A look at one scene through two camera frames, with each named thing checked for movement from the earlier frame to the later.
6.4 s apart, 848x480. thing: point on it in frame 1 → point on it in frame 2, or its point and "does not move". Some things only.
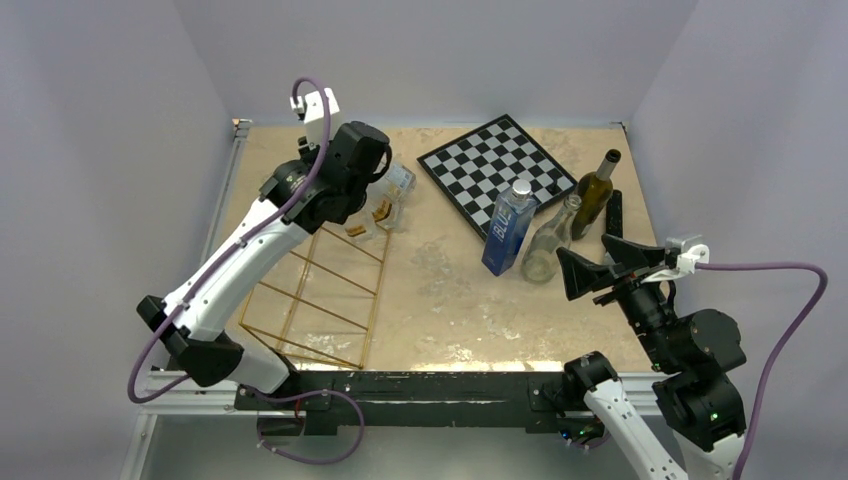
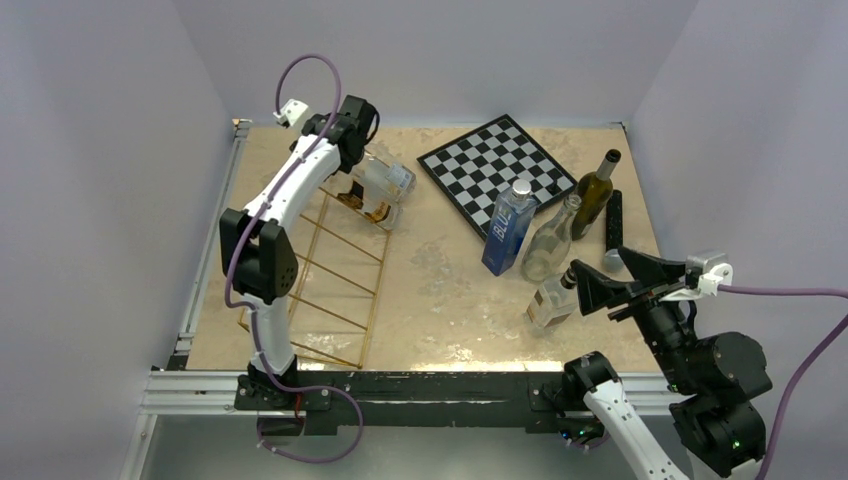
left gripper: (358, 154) → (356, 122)
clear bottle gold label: (361, 226) → (555, 299)
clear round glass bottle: (540, 255) does not move
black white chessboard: (477, 171) does not move
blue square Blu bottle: (512, 215) does not move
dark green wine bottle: (594, 191) does not move
